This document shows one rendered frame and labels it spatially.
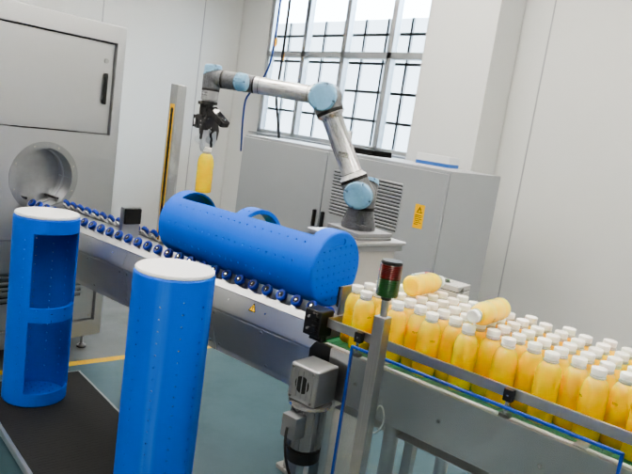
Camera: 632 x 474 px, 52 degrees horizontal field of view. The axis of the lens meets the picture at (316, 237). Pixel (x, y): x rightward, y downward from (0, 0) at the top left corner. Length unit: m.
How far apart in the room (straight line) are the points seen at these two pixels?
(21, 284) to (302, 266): 1.39
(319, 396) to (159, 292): 0.63
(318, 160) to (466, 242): 1.25
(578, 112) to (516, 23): 0.84
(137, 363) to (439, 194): 2.19
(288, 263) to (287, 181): 2.64
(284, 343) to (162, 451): 0.56
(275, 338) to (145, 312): 0.49
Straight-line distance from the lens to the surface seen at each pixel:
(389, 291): 1.79
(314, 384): 2.04
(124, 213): 3.25
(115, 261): 3.16
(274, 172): 5.08
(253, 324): 2.50
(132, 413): 2.42
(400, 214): 4.09
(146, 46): 7.48
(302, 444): 2.15
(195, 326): 2.29
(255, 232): 2.47
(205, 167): 2.82
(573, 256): 4.87
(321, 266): 2.30
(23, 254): 3.13
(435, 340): 2.00
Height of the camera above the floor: 1.59
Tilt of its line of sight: 10 degrees down
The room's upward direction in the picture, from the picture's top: 8 degrees clockwise
